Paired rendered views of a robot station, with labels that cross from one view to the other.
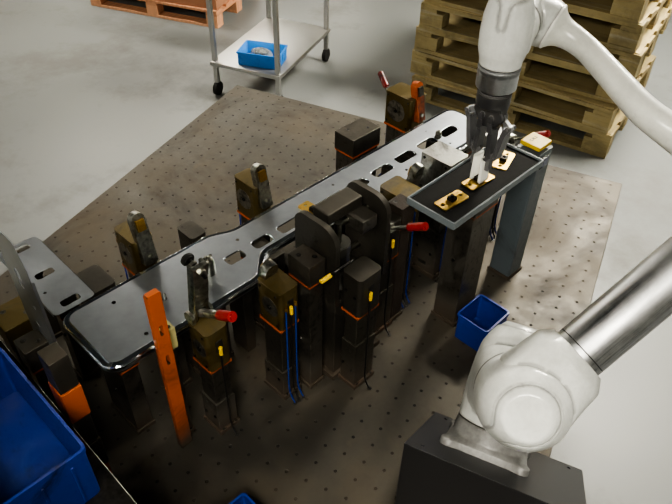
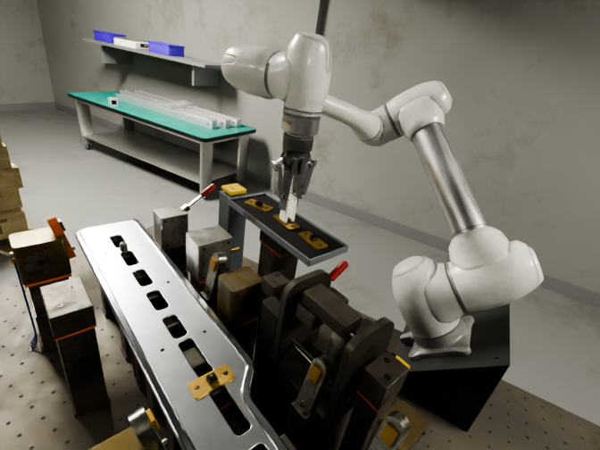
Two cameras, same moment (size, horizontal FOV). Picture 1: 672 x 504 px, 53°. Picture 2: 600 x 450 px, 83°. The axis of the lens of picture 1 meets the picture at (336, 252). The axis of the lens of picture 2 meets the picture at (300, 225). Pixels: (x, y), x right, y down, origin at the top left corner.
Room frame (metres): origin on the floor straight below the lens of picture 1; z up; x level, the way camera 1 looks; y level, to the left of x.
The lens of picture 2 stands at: (1.29, 0.49, 1.59)
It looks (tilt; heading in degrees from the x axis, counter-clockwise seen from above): 28 degrees down; 271
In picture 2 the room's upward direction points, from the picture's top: 10 degrees clockwise
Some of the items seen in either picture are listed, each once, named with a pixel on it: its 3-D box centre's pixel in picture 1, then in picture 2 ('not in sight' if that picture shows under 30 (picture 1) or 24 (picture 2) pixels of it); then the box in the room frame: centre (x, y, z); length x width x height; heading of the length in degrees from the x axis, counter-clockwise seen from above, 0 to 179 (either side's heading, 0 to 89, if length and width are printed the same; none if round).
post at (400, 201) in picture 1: (395, 261); (267, 339); (1.33, -0.16, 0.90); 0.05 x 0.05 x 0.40; 46
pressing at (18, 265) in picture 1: (31, 301); not in sight; (0.89, 0.58, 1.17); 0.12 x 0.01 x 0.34; 46
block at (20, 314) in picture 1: (37, 366); not in sight; (0.97, 0.67, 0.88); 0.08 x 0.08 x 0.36; 46
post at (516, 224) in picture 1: (518, 211); (230, 249); (1.53, -0.52, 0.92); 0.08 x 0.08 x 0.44; 46
